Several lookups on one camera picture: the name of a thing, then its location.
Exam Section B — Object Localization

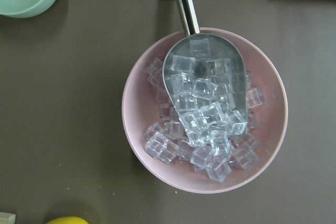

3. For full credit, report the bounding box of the pink bowl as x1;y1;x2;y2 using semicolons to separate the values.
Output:
121;27;288;194

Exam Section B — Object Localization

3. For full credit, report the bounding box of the steel ice scoop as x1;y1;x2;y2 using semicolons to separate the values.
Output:
162;0;247;142

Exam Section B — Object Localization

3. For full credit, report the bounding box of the yellow lemon lower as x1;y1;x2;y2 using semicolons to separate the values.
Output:
46;216;89;224

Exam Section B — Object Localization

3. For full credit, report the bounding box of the bamboo cutting board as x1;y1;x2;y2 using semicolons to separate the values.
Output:
0;212;16;224

